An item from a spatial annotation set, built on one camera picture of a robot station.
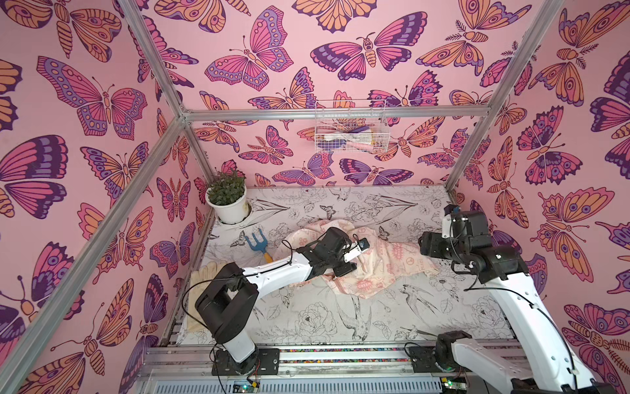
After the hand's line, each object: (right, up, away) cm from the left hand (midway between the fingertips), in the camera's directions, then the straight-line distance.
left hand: (353, 254), depth 86 cm
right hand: (+22, +7, -12) cm, 26 cm away
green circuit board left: (-34, -36, -14) cm, 52 cm away
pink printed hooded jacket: (+10, -5, +3) cm, 12 cm away
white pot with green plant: (-49, +22, +11) cm, 54 cm away
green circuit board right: (+27, -35, -15) cm, 47 cm away
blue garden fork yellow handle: (-37, +1, +15) cm, 39 cm away
